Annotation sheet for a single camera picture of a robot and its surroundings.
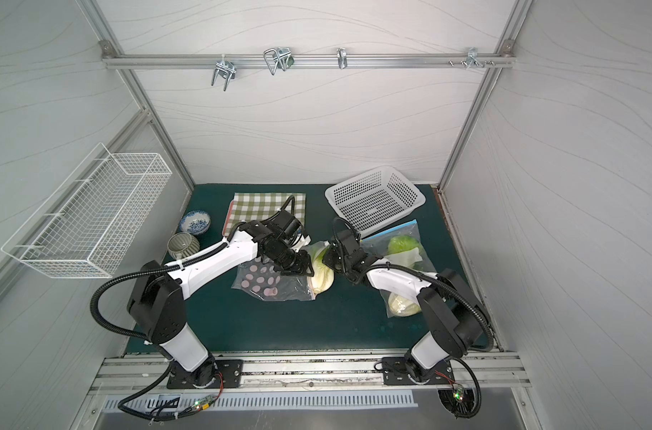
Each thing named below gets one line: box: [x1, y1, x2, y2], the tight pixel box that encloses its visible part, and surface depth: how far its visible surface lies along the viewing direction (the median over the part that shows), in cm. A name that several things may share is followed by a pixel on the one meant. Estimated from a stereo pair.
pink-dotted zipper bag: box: [231, 256, 316, 301], surface depth 89 cm
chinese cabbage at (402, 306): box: [388, 292, 422, 318], surface depth 82 cm
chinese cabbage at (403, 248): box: [385, 234, 424, 263], surface depth 92 cm
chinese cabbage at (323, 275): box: [307, 246, 335, 297], surface depth 82 cm
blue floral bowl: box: [179, 209, 211, 236], surface depth 107 cm
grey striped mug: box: [166, 232, 201, 260], surface depth 96 cm
